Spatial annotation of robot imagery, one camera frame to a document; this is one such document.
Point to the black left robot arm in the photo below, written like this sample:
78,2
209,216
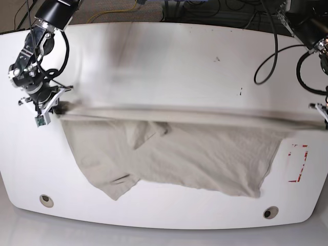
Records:
307,22

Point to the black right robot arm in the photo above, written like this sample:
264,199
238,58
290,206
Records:
27,72

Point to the table grommet hole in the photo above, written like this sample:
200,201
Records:
270,212
46,201

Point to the red tape rectangle marking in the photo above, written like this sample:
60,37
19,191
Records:
295,162

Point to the right table grommet hole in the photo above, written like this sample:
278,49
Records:
270,212

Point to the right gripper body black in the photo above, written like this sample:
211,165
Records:
59,107

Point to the left table grommet hole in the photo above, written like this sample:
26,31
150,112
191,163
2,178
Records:
46,201

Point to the beige t-shirt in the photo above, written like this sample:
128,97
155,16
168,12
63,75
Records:
115,152

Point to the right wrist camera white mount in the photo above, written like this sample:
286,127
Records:
41,103

